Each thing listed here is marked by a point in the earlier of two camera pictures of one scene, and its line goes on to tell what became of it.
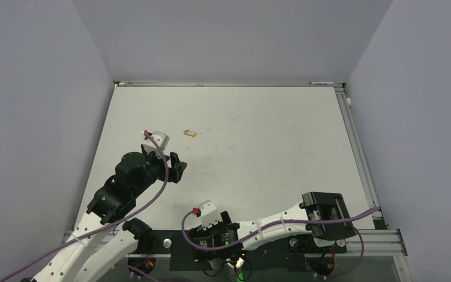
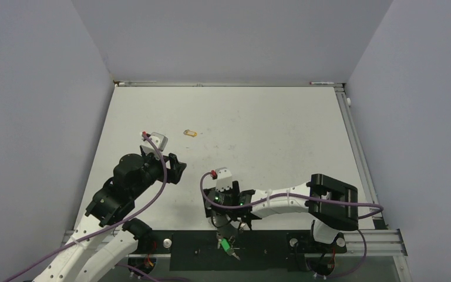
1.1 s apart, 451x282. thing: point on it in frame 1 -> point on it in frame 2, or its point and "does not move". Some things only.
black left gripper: [176, 168] does not move
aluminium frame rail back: [190, 84] does not move
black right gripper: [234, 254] -> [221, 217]
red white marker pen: [311, 83] does not move
